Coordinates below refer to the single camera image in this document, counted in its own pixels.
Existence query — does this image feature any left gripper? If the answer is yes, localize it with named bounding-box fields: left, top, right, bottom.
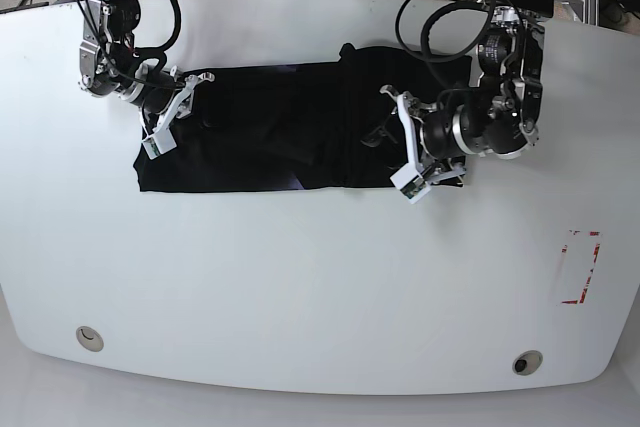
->
left=380, top=84, right=466, bottom=187

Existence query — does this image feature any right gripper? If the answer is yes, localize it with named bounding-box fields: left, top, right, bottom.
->
left=139, top=72, right=215, bottom=138

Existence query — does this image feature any black printed t-shirt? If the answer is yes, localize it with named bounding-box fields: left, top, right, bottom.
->
left=134, top=44, right=441, bottom=193

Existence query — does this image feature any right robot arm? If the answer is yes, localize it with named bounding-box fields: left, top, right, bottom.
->
left=78, top=0, right=203, bottom=141

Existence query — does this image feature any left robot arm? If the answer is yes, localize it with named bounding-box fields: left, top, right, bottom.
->
left=380, top=0, right=554, bottom=203

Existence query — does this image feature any red tape rectangle marking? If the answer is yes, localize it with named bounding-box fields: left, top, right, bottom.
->
left=555, top=230, right=603, bottom=305

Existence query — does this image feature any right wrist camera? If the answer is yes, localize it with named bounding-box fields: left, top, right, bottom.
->
left=141, top=130, right=177, bottom=160

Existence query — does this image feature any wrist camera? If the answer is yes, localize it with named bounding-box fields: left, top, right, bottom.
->
left=141, top=130, right=177, bottom=160
left=391, top=164, right=431, bottom=204

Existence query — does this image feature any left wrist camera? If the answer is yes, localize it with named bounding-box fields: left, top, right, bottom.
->
left=391, top=164, right=431, bottom=204

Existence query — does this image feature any right table cable grommet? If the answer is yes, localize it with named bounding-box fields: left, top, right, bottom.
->
left=512, top=350, right=543, bottom=376

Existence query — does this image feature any table cable grommet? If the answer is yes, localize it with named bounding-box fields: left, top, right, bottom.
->
left=512, top=350, right=543, bottom=376
left=76, top=326, right=104, bottom=353

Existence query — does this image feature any left table cable grommet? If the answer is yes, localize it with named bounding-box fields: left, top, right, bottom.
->
left=76, top=326, right=104, bottom=353

